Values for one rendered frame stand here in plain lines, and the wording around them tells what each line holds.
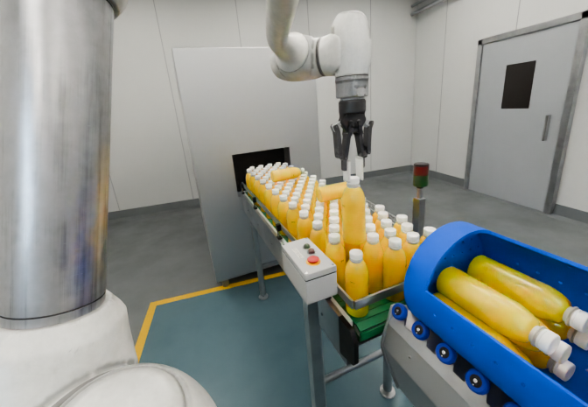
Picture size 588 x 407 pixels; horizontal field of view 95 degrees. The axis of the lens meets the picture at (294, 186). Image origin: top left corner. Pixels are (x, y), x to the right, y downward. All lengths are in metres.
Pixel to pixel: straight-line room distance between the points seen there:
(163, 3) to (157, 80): 1.06
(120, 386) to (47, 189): 0.21
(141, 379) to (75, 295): 0.14
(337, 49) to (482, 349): 0.71
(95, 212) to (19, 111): 0.12
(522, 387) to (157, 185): 4.82
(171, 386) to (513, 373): 0.54
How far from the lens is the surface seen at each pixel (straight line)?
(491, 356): 0.67
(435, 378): 0.87
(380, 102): 5.65
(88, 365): 0.42
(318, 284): 0.82
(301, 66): 0.79
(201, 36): 4.89
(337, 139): 0.77
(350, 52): 0.76
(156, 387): 0.31
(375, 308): 0.99
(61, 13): 0.41
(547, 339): 0.69
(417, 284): 0.72
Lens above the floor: 1.55
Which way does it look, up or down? 17 degrees down
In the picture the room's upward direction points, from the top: 5 degrees counter-clockwise
